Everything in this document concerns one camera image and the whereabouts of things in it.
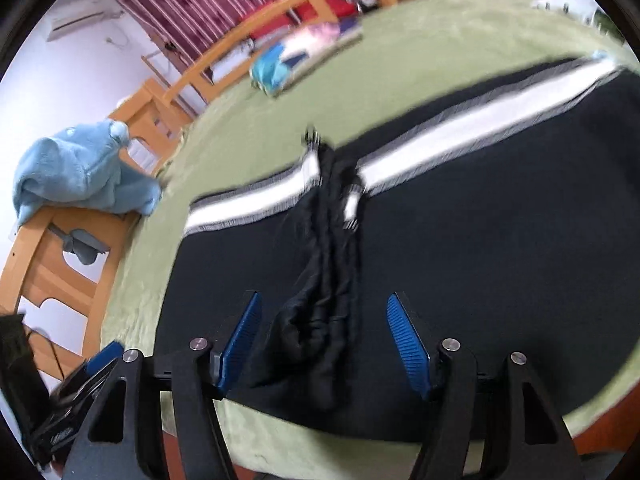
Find black track pants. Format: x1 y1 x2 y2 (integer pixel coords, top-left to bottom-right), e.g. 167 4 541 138
154 58 639 442

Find light blue plush blanket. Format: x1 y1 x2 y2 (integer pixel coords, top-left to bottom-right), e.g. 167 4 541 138
12 119 162 226

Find green fleece bed blanket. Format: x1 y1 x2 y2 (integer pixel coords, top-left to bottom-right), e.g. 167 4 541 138
98 0 640 480

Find left red chair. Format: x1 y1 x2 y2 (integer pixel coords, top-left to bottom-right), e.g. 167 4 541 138
243 12 297 48

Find white air conditioner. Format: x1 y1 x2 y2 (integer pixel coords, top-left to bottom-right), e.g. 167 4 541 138
44 8 122 42

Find white black dotted pillow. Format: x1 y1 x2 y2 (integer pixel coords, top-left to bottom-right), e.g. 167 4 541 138
532 0 603 26

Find wooden bed frame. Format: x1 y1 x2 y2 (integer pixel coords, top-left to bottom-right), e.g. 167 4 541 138
1 0 400 379

